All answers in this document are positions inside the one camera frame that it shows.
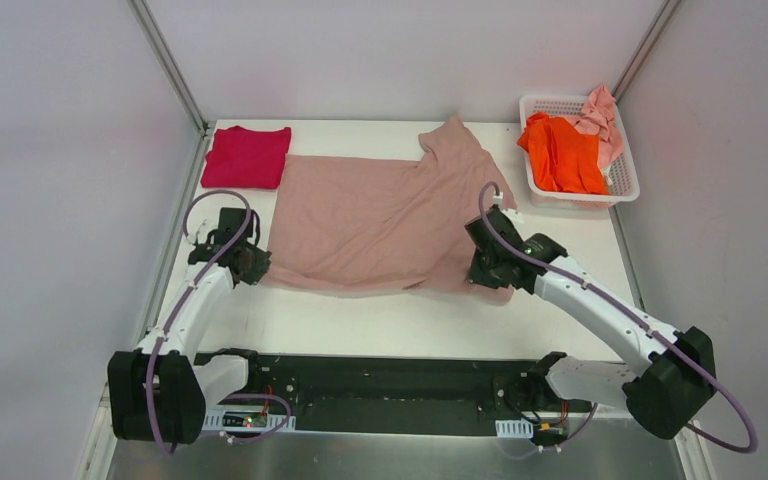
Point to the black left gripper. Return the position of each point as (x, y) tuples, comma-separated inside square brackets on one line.
[(251, 263)]

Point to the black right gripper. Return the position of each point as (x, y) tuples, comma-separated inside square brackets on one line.
[(486, 269)]

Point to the dusty pink graphic t-shirt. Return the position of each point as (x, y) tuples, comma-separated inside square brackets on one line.
[(372, 226)]

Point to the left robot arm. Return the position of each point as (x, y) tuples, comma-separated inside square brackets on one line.
[(162, 389)]

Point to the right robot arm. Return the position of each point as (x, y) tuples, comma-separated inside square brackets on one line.
[(616, 338)]

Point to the folded red t-shirt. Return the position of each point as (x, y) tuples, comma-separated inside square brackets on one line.
[(241, 158)]

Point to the orange t-shirt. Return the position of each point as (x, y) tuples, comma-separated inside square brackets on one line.
[(561, 158)]

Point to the white plastic laundry basket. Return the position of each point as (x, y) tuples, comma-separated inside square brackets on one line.
[(622, 181)]

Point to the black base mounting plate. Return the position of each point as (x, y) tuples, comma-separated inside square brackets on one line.
[(402, 396)]

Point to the light pink crumpled t-shirt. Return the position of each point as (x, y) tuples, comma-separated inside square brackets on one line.
[(598, 116)]

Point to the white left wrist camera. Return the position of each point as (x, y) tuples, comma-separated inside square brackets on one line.
[(202, 232)]

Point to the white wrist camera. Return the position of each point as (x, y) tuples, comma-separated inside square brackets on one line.
[(512, 214), (202, 232)]

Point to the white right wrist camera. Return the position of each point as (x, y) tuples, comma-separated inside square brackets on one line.
[(512, 214)]

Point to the left white cable duct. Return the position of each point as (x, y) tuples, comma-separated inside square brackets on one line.
[(244, 421)]

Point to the white cable duct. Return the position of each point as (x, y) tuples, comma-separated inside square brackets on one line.
[(244, 421), (514, 429)]

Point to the aluminium frame rail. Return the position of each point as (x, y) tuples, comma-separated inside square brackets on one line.
[(246, 393)]

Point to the right white cable duct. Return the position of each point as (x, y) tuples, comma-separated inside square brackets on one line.
[(514, 429)]

